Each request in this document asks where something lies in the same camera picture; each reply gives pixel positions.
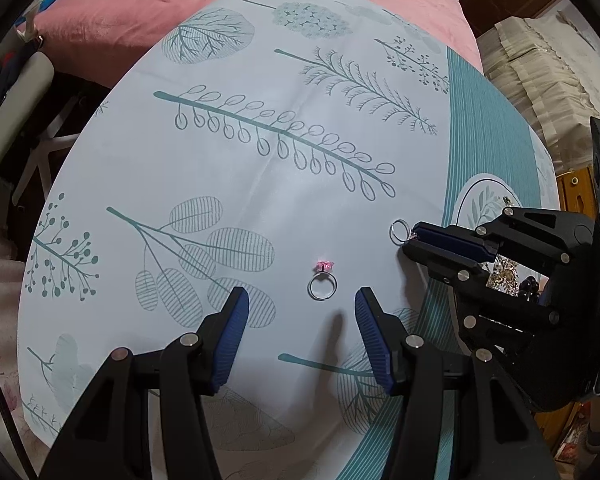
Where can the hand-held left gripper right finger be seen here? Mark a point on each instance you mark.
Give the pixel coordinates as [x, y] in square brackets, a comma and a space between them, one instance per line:
[375, 340]

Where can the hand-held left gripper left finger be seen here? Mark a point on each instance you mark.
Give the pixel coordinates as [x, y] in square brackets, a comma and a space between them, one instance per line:
[230, 335]

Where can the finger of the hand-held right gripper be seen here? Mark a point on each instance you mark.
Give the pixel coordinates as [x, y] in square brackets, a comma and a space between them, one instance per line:
[445, 234]
[440, 260]

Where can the leaf printed tablecloth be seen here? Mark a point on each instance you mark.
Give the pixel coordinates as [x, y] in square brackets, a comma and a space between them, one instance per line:
[280, 210]

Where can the wooden desk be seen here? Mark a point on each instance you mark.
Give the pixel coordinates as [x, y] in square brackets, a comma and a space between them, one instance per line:
[577, 195]

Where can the cream lace cover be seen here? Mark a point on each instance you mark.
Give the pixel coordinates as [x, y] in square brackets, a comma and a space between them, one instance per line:
[535, 75]

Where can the white chair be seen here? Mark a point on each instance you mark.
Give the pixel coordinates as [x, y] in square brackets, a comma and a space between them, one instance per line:
[30, 85]

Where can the pink bed blanket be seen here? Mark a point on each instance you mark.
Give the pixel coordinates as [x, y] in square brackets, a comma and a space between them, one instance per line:
[130, 15]

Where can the blue carton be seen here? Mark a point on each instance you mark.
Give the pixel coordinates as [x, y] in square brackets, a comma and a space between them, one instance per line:
[50, 0]

